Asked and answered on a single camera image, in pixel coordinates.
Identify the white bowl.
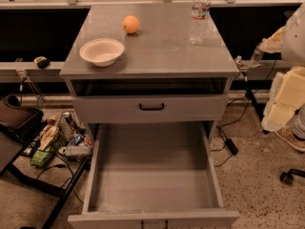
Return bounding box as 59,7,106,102
79,38,125,67

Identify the small background water bottle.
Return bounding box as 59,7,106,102
250,38,265,68

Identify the wire basket of snacks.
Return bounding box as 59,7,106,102
24,111,92,159

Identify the grey drawer cabinet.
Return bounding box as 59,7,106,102
60,3,237,134

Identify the black chair caster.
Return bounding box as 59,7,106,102
280,169,305,185

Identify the orange fruit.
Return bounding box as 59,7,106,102
122,15,140,34

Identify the clear water bottle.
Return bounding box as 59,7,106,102
190,0,212,45

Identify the green snack bag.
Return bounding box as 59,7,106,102
30,150,52,168

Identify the black side table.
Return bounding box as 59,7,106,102
0,121,92,229

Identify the brown bag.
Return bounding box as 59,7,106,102
0,94,44,143

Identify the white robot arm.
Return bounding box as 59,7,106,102
260,4,305,132

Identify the black yellow tape measure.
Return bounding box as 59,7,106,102
33,56,50,69

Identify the black tripod stand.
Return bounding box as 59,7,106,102
234,55,264,121

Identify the open grey bottom drawer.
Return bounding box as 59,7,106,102
69,122,239,229

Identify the tan shoe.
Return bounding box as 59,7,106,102
275,126,305,153

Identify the closed grey upper drawer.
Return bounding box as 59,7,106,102
72,94,228,124

